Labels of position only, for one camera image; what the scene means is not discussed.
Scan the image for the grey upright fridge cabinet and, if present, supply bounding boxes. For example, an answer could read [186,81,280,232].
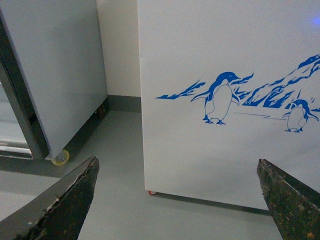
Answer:
[0,0,108,160]

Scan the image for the red freezer caster wheel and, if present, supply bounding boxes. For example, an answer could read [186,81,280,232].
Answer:
[148,190,157,196]

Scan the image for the yellow caster wheel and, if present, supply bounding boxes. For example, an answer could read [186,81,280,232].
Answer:
[50,149,70,167]

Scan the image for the white penguin chest freezer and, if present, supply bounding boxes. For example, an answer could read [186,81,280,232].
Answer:
[137,0,320,209]

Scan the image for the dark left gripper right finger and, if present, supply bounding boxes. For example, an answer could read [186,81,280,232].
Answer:
[256,159,320,240]

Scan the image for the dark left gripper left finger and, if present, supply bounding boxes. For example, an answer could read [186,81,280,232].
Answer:
[0,156,100,240]

